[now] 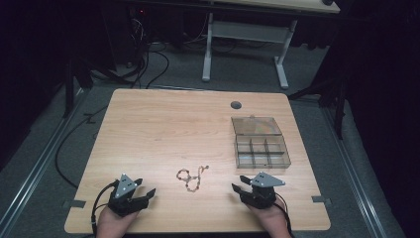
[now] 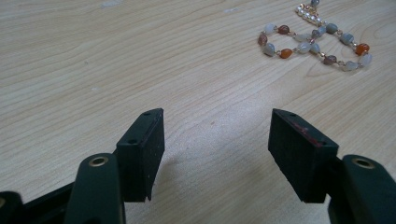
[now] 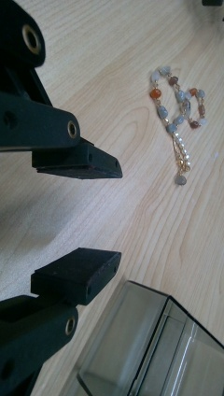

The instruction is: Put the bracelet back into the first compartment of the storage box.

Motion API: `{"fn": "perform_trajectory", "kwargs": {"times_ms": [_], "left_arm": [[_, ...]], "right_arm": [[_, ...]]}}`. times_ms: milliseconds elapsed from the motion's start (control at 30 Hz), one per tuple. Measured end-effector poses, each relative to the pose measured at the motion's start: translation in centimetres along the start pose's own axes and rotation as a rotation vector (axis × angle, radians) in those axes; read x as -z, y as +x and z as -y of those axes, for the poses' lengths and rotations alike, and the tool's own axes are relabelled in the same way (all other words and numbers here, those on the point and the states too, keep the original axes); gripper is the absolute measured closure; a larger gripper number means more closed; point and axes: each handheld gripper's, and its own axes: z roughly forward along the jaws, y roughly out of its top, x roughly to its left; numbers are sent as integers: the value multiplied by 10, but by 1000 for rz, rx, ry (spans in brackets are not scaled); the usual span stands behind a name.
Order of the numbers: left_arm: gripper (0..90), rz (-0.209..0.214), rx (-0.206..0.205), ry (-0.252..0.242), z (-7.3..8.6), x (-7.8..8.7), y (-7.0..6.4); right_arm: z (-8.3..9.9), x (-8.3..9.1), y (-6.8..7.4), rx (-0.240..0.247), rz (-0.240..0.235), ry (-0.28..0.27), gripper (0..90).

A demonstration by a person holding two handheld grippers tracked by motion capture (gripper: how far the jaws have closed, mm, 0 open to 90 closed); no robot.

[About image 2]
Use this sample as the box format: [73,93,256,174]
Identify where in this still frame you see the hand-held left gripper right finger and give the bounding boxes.
[267,107,340,204]

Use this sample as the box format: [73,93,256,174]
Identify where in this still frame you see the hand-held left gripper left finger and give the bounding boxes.
[113,107,165,203]

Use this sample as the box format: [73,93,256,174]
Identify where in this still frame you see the multicolour stone bead necklace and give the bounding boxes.
[257,0,374,73]

